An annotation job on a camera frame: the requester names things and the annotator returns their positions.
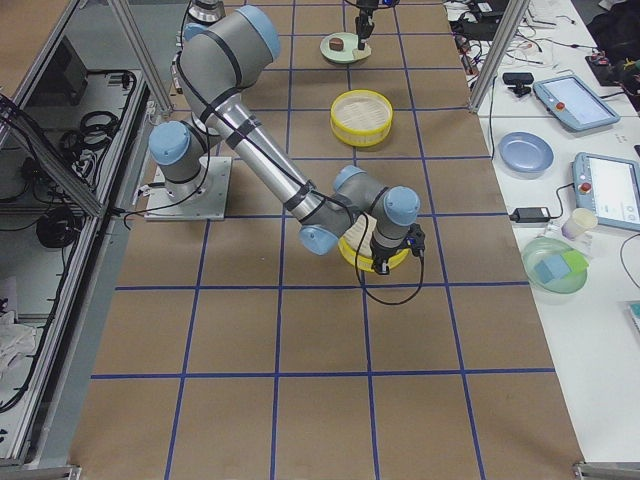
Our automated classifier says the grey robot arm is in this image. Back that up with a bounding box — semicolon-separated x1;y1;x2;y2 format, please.
150;5;425;275
355;0;379;43

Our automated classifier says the white bun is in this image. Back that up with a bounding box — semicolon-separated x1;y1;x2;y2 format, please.
352;44;372;61

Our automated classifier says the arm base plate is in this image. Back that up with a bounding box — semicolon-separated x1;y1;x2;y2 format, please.
144;155;232;221

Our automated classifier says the brown bun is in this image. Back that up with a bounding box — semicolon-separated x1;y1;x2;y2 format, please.
328;37;344;52

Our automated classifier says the yellow bamboo steamer basket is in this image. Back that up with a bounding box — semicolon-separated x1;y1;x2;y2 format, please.
330;89;394;148
337;219;410;272

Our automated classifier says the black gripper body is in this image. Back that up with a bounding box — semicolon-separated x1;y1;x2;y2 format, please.
355;9;373;41
370;243;406;275

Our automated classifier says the pale green plate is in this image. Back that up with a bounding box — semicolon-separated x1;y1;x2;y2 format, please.
320;32;370;64

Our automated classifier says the black power adapter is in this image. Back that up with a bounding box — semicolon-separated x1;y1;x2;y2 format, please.
509;207;552;224

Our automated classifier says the blue plate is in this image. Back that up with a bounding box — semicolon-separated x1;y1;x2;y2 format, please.
498;132;554;177

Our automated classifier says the green bowl with sponges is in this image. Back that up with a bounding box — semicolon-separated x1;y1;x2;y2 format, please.
522;237;589;294

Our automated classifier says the black webcam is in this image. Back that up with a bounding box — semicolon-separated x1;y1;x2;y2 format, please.
502;72;534;98

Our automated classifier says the blue teach pendant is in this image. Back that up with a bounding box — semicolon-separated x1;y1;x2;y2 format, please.
532;75;620;132
572;152;639;232

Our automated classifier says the white paper cup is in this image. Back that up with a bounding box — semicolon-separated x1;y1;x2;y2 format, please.
561;208;598;240

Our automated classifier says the aluminium frame post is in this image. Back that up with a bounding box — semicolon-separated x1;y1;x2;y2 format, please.
468;0;529;113

